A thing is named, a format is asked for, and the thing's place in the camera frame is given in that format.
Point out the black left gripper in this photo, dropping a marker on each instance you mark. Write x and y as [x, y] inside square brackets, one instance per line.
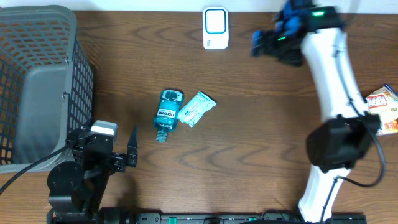
[116, 165]

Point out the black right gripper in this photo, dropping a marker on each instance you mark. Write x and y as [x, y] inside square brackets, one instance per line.
[268, 37]

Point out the blue Listerine mouthwash bottle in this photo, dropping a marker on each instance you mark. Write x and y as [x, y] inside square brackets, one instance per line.
[166, 117]

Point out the teal wet wipes pack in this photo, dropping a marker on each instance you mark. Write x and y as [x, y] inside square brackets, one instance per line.
[192, 112]

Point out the yellow snack bag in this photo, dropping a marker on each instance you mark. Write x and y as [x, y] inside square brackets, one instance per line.
[383, 102]

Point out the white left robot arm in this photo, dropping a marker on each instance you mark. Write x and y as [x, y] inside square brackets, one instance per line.
[77, 187]

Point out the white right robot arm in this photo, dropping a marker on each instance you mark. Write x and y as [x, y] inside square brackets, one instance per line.
[316, 35]

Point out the white barcode scanner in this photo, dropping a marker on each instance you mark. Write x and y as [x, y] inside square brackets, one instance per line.
[215, 22]

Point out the grey plastic shopping basket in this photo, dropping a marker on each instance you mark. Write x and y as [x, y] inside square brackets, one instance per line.
[46, 86]

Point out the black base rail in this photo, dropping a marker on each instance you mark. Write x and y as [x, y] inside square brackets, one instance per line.
[233, 218]

